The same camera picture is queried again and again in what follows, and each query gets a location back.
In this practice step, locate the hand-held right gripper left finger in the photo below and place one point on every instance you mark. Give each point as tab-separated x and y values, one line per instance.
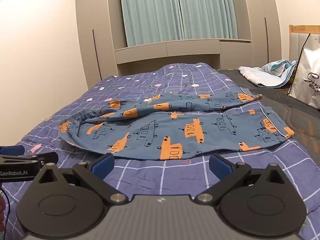
104	166

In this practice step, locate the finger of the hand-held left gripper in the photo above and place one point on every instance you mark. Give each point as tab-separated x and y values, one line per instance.
47	157
11	150

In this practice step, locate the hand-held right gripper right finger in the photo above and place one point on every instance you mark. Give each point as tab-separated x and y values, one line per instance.
219	166

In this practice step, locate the blue pants with orange print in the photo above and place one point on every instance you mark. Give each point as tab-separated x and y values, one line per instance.
155	132

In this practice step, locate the purple grid blanket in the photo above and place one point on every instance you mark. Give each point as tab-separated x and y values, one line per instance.
155	175

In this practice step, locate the dark grey mattress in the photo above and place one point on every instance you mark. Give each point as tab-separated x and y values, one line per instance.
300	120

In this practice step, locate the light blue crumpled cloth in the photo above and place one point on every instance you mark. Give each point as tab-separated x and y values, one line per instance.
270	73

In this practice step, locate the white shopping bag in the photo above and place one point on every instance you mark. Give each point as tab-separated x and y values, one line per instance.
308	80

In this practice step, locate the beige built-in wardrobe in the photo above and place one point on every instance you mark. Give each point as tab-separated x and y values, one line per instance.
100	30

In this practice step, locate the wooden padded headboard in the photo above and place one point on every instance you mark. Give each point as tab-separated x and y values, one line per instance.
297	42

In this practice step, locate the light green curtain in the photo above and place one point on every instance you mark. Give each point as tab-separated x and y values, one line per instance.
175	12

